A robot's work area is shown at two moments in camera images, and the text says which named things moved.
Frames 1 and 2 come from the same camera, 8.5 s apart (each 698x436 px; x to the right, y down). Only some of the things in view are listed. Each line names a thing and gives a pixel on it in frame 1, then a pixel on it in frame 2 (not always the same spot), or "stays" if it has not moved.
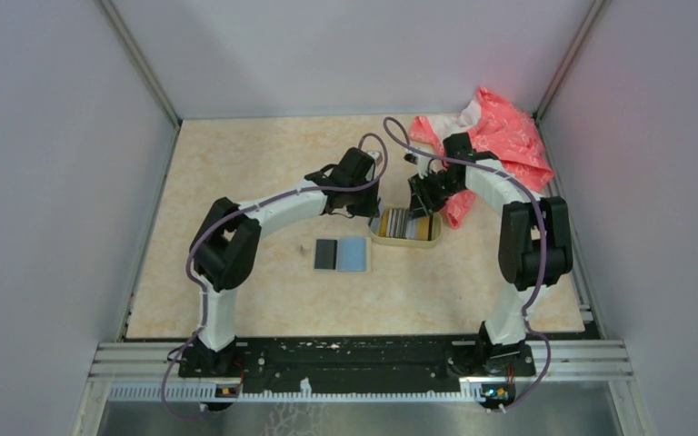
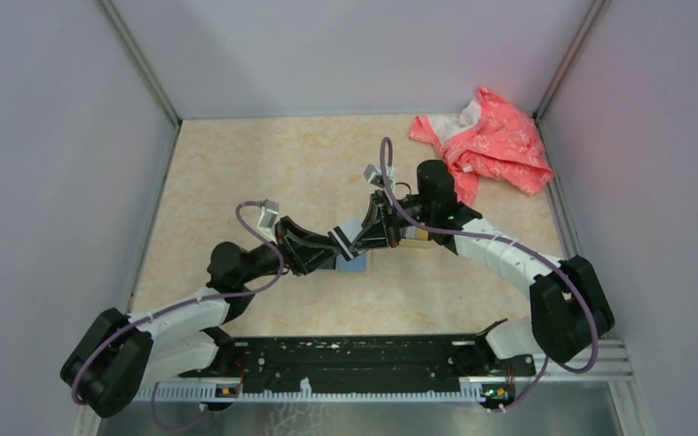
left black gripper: x=370 y=209 to x=304 y=250
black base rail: x=356 y=365 stays
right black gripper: x=422 y=203 to x=380 y=226
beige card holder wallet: x=354 y=255 stays
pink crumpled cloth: x=497 y=129 stays
